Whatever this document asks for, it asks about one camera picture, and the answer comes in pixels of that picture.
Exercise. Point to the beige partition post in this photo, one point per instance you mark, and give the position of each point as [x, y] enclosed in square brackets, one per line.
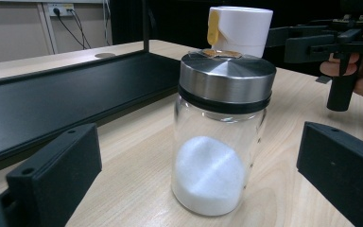
[48, 31]

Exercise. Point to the glass jar with white lid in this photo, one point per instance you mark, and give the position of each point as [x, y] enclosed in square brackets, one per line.
[245, 28]

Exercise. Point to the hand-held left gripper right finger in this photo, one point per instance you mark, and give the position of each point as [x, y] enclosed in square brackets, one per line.
[343, 167]

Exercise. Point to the white wall socket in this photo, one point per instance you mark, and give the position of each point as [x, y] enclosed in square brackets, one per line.
[63, 8]

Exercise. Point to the round table grommet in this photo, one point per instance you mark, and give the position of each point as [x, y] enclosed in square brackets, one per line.
[105, 55]

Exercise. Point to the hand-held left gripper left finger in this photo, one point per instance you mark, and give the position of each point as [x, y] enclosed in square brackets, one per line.
[53, 176]

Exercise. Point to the black metal shelf rack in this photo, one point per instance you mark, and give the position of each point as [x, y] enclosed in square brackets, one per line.
[60, 101]

